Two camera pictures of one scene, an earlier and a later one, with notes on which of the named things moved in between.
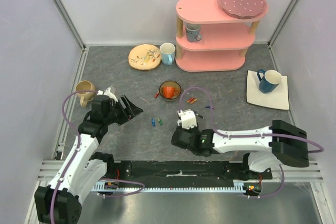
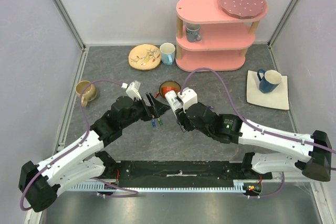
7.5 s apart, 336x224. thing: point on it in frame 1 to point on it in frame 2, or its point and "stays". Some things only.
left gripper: [128, 113] to [158, 108]
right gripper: [179, 138] to [182, 118]
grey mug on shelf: [193, 32] stays
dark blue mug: [269, 80] stays
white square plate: [277, 98] stays
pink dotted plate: [241, 2] stays
